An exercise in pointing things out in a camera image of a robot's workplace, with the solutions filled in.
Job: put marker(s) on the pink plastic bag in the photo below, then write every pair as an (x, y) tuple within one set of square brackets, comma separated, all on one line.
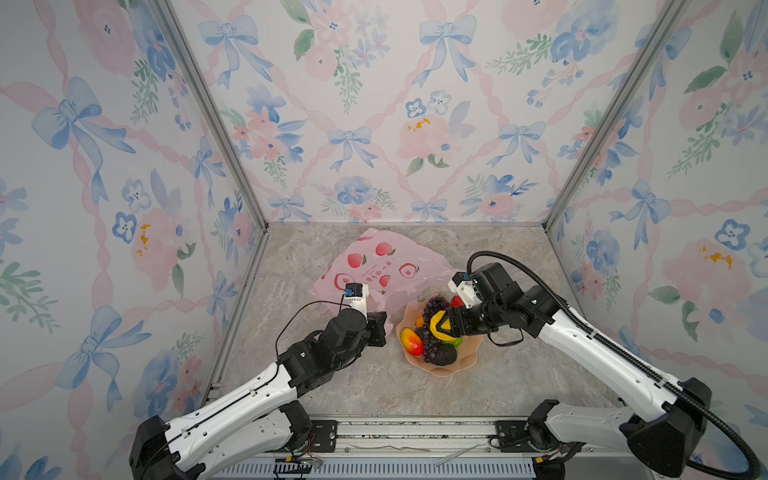
[(395, 268)]

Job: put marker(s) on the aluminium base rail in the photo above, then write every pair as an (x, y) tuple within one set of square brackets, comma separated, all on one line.
[(405, 448)]

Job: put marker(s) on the pink scalloped fruit plate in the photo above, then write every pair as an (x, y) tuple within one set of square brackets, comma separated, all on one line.
[(467, 350)]

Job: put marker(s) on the aluminium corner post right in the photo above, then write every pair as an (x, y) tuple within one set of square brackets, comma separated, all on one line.
[(660, 32)]

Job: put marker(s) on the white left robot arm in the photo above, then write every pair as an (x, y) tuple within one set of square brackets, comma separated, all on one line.
[(263, 415)]

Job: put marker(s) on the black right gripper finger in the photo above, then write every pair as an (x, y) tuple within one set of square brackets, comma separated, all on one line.
[(444, 336), (441, 320)]

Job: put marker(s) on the yellow lemon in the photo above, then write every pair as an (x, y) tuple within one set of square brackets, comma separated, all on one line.
[(456, 343)]

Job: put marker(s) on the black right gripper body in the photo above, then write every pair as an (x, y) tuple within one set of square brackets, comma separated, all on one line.
[(477, 320)]

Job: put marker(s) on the dark avocado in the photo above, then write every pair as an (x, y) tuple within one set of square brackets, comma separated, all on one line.
[(444, 355)]

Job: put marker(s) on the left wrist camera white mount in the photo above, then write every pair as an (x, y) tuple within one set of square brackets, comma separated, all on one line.
[(355, 297)]

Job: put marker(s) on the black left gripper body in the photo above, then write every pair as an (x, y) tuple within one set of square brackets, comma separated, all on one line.
[(375, 338)]

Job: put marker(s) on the aluminium corner post left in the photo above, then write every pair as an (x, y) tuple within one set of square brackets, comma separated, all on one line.
[(179, 45)]

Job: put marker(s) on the red yellow mango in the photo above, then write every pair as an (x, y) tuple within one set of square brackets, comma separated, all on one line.
[(411, 342)]

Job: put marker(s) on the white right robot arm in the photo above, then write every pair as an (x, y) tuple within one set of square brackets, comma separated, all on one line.
[(654, 424)]

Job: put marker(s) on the aluminium corner post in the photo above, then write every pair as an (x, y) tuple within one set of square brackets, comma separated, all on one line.
[(660, 32), (179, 45)]

